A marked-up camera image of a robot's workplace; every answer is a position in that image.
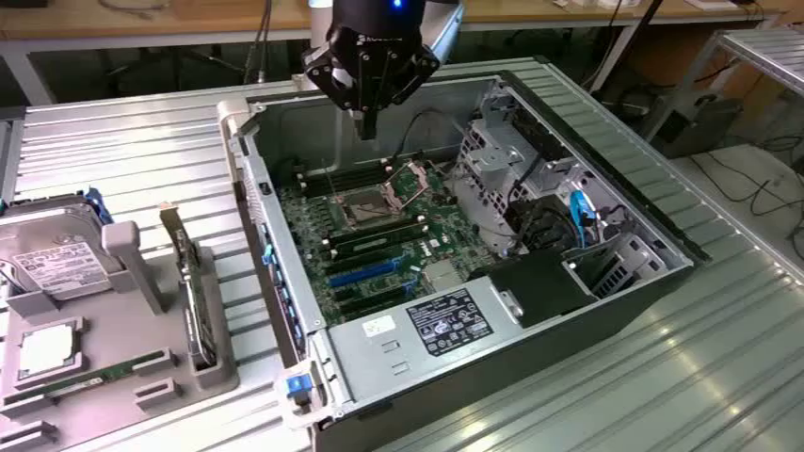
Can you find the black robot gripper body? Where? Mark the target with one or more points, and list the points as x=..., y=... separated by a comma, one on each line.
x=376, y=23

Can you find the graphics card with metal bracket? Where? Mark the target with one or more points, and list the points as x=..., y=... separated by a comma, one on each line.
x=188, y=273

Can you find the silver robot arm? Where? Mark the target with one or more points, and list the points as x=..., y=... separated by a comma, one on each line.
x=447, y=28

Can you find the metal socket cover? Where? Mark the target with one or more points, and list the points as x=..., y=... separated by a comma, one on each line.
x=408, y=181

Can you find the black chair base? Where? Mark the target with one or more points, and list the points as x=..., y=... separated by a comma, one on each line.
x=176, y=63

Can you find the metal disk bay cage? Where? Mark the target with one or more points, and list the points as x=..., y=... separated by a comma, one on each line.
x=496, y=179

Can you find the CPU socket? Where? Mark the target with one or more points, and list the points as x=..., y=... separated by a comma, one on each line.
x=367, y=207

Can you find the wooden desk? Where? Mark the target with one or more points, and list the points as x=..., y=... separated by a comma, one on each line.
x=158, y=21

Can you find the black RAM stick with label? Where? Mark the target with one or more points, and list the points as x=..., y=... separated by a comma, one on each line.
x=376, y=241

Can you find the green motherboard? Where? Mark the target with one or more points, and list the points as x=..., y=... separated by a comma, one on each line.
x=376, y=245

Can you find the open black PC case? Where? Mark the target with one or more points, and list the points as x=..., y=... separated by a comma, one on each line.
x=615, y=198

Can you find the blue expansion slot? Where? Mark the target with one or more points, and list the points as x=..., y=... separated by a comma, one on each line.
x=367, y=273

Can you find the silver chipset heat sink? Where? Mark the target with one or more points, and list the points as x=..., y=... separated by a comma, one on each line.
x=444, y=275

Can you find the metal slat side table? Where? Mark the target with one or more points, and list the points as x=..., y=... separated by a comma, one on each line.
x=767, y=52

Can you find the grey power supply unit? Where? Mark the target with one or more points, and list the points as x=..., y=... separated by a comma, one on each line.
x=434, y=339

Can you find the silver hard disk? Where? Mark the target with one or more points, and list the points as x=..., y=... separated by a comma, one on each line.
x=50, y=249

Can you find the blue case latch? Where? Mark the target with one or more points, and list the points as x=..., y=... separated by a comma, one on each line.
x=298, y=383

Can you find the grey parts rack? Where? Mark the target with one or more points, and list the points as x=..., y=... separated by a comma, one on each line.
x=114, y=376

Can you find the silver CPU chip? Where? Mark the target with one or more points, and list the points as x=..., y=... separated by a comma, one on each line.
x=47, y=350

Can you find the green RAM stick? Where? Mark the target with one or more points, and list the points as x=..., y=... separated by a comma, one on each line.
x=75, y=382

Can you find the blue disk bracket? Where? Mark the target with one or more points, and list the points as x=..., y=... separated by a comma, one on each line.
x=98, y=205

